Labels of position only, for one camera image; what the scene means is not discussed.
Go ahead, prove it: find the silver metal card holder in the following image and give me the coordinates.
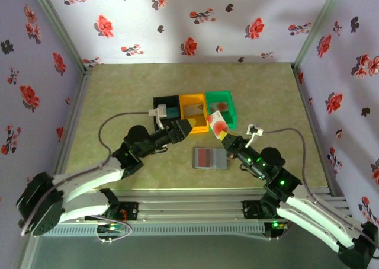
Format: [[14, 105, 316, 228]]
[[192, 146, 231, 171]]

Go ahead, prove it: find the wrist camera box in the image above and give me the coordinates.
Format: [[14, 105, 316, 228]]
[[147, 104, 168, 130], [246, 123, 265, 148]]

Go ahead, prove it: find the grey base cable loop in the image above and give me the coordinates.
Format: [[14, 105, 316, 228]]
[[94, 205, 136, 245], [265, 221, 294, 242]]

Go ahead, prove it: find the red plastic card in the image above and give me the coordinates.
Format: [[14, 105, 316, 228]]
[[196, 149, 212, 168]]

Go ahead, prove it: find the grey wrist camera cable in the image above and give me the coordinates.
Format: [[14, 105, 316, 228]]
[[20, 111, 152, 237], [260, 127, 379, 252]]

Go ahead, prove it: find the green controller board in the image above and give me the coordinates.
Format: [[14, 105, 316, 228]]
[[97, 221, 127, 234], [264, 220, 290, 231]]

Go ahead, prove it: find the grey slotted cable duct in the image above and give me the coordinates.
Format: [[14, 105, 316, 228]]
[[40, 223, 266, 237]]

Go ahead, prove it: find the yellow plastic bin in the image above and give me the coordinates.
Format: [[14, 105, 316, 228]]
[[179, 93, 210, 134]]

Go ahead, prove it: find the green plastic bin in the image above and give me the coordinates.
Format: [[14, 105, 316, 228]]
[[205, 90, 237, 133]]

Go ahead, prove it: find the aluminium side rail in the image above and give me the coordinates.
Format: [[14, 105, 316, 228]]
[[292, 64, 335, 196], [47, 67, 93, 200]]

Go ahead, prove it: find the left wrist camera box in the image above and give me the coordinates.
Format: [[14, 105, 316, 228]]
[[147, 104, 168, 130]]

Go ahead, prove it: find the white card with red circles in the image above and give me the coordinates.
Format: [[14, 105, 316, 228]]
[[210, 101, 229, 113], [206, 110, 229, 140]]

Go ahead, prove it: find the aluminium frame post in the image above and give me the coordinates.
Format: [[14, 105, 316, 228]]
[[291, 0, 347, 71], [28, 0, 89, 73]]

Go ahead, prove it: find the black plastic bin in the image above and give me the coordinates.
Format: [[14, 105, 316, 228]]
[[153, 95, 183, 137]]

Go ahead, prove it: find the white card with brown mark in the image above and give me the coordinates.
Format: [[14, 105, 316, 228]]
[[184, 103, 205, 116]]

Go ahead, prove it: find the wide aluminium base rail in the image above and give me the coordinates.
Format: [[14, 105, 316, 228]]
[[29, 187, 353, 222]]

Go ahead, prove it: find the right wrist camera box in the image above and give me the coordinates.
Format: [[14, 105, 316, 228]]
[[246, 123, 265, 148]]

